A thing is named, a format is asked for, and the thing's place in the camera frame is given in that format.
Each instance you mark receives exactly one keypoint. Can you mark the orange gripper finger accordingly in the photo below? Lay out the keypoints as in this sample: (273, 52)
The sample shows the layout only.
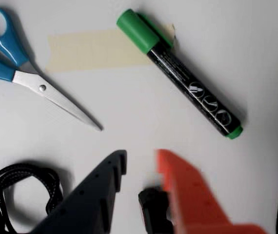
(192, 202)

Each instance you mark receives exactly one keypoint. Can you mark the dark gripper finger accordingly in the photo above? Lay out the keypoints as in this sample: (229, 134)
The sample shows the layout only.
(90, 197)

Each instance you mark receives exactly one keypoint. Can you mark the green board marker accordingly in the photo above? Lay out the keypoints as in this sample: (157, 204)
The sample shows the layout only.
(178, 73)

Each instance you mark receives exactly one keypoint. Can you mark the wide beige masking tape strip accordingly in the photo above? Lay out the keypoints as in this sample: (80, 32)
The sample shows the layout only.
(87, 51)

